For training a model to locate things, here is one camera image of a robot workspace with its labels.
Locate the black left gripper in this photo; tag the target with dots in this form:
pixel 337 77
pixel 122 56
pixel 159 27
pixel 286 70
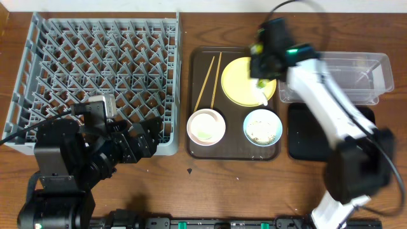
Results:
pixel 126 144

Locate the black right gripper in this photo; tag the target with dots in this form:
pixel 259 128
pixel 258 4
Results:
pixel 254 61

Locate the green yellow wrapper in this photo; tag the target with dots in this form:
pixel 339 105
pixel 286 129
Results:
pixel 256 49

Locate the light blue bowl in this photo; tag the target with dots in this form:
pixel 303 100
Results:
pixel 262 127

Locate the white tissue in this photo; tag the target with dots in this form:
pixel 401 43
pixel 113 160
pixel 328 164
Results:
pixel 259 86

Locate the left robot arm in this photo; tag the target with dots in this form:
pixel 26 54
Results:
pixel 72 159

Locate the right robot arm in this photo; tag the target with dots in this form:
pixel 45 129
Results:
pixel 361 160

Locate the grey plastic dishwasher rack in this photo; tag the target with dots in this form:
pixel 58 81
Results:
pixel 68 60

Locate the clear plastic waste bin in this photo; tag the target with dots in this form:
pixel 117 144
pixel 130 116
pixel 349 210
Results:
pixel 362 76

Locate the yellow round plate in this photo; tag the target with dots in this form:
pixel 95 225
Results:
pixel 238 86

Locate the dark brown serving tray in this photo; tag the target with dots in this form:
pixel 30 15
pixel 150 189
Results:
pixel 234 145

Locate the white pink shallow bowl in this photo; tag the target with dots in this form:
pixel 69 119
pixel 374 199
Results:
pixel 206 127

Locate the black rectangular tray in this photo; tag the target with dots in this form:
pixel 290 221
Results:
pixel 306 138

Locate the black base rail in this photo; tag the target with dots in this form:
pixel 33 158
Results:
pixel 121 218

